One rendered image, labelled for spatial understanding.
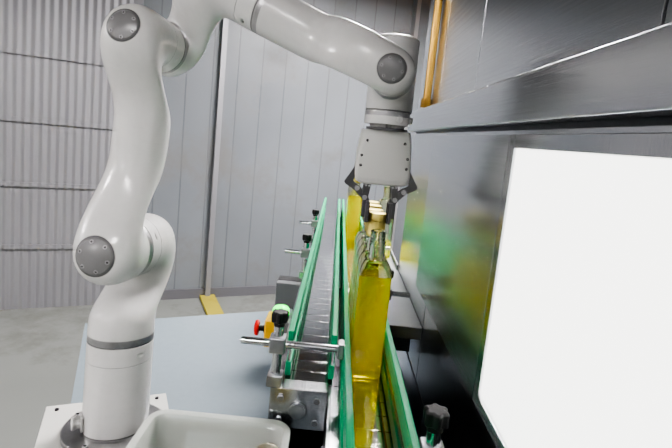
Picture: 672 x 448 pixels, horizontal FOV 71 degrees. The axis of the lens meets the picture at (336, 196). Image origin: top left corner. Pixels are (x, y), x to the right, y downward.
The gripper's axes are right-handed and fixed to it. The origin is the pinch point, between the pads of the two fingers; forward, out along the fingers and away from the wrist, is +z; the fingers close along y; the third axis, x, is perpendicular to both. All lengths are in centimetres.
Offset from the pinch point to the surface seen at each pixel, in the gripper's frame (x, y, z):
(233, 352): -56, 36, 59
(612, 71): 48, -13, -20
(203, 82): -295, 121, -45
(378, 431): 23.0, -1.4, 28.7
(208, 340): -63, 46, 59
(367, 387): 11.3, -0.5, 28.6
